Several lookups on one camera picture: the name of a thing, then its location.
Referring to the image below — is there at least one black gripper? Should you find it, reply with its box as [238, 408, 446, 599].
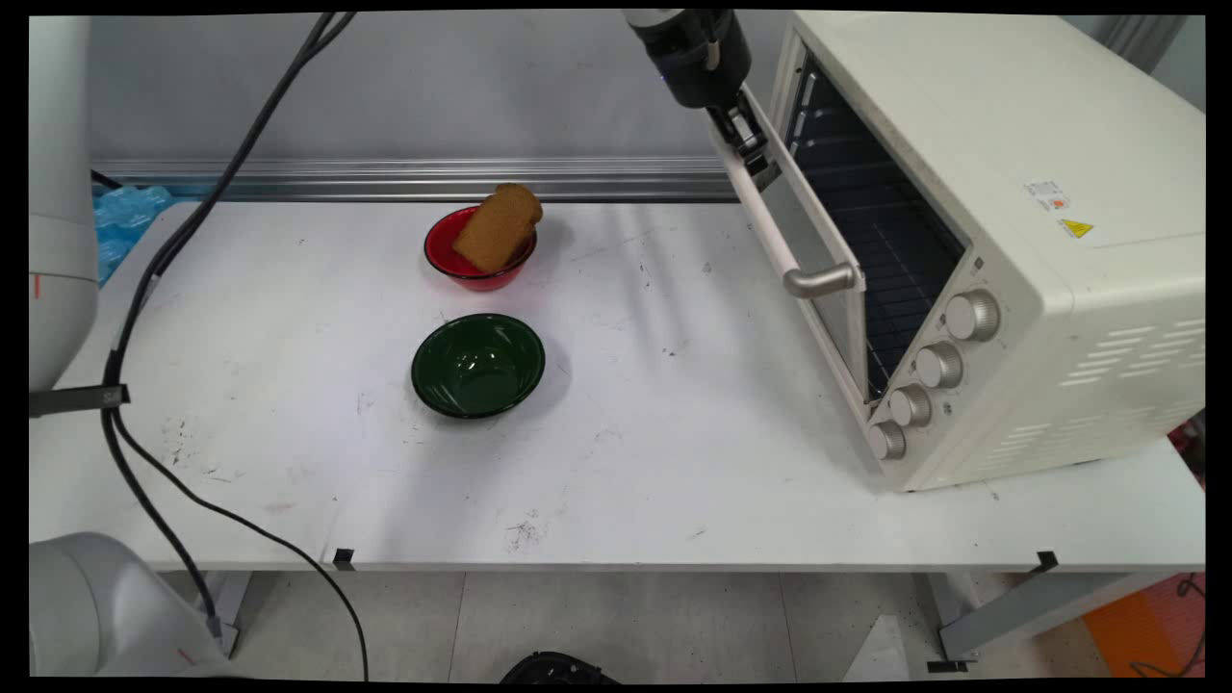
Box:
[628, 10, 782, 180]

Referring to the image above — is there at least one oven door with handle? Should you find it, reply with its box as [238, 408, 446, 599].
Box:
[710, 56, 873, 411]

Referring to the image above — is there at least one brown bread slice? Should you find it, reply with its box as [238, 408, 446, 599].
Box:
[452, 183, 545, 276]

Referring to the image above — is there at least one large silver oven knob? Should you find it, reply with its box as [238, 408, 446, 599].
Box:
[946, 289, 1002, 344]

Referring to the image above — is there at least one white label sticker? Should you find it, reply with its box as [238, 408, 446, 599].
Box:
[1024, 177, 1072, 214]

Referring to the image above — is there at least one red bowl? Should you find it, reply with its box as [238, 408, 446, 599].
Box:
[423, 205, 538, 293]

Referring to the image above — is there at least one dark green bowl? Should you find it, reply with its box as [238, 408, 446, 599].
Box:
[410, 312, 547, 421]

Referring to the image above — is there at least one cream toaster oven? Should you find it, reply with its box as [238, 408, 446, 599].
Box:
[770, 12, 1206, 494]

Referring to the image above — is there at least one grey table leg with foot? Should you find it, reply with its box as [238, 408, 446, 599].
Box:
[926, 573, 1177, 674]

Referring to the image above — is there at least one black round floor object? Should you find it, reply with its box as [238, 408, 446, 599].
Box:
[500, 651, 623, 684]

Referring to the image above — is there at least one blue bubble wrap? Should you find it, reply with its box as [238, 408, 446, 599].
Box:
[92, 184, 175, 288]

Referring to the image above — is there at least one orange floor mat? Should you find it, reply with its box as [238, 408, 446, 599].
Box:
[1082, 573, 1206, 680]

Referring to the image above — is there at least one wire oven rack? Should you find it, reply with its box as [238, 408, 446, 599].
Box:
[804, 144, 963, 396]

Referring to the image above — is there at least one aluminium profile rail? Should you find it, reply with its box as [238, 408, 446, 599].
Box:
[91, 156, 740, 204]

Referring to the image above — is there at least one long black cable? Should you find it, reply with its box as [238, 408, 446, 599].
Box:
[101, 12, 372, 682]

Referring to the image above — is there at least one short black cable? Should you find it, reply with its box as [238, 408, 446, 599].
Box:
[101, 12, 225, 642]

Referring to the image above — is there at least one grey cable strap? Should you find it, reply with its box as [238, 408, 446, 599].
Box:
[29, 383, 132, 418]

